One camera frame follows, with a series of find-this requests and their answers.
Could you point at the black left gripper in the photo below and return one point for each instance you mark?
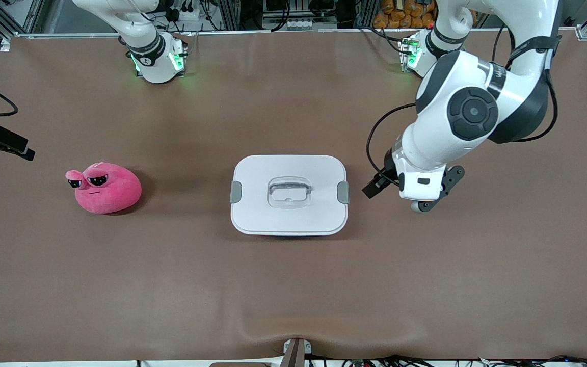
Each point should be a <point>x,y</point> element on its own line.
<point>388,171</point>

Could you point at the white box lid grey latches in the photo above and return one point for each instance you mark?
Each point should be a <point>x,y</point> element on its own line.
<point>288,216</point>

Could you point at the pink plush toy with eyes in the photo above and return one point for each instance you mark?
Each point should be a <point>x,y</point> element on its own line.
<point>112,191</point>

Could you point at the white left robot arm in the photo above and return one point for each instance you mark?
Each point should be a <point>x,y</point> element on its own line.
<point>436,148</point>

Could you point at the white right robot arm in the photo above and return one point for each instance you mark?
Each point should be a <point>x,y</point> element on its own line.
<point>156,71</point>

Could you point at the brown table mat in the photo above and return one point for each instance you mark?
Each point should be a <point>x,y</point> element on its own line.
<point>293,285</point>

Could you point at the orange bread pile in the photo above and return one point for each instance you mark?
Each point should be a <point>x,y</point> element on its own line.
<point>400,15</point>

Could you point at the white socket strip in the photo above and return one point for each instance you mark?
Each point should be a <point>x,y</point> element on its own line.
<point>298,24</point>

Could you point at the white power strip with plugs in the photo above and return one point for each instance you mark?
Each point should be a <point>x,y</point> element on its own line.
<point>189,14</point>

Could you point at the metal table edge bracket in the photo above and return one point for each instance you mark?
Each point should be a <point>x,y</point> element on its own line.
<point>296,354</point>

